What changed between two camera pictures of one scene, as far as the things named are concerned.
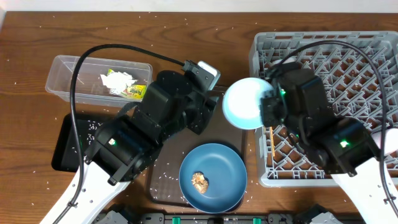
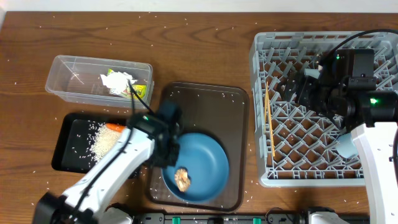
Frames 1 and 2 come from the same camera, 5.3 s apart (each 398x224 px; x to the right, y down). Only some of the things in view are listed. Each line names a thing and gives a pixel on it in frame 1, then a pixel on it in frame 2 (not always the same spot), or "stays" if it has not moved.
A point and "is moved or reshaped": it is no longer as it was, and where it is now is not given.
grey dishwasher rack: [360, 71] stays
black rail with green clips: [238, 218] stays
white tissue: [117, 81] stays
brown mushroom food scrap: [199, 182] to [182, 179]
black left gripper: [204, 109] to [170, 152]
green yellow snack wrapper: [133, 91] stays
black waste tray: [66, 156] stays
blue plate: [225, 172] is moved or reshaped
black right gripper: [268, 105] to [306, 83]
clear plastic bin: [100, 81] stays
